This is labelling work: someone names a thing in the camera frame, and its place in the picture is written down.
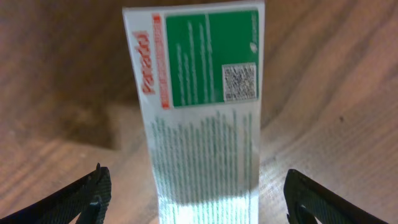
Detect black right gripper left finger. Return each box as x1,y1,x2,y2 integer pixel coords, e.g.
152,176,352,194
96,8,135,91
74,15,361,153
1,164,111,224

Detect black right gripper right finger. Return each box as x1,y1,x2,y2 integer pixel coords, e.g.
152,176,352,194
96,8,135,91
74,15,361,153
284,169,387,224

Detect white green medicine box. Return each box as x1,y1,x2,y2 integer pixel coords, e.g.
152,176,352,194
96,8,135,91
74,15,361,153
123,1,266,224

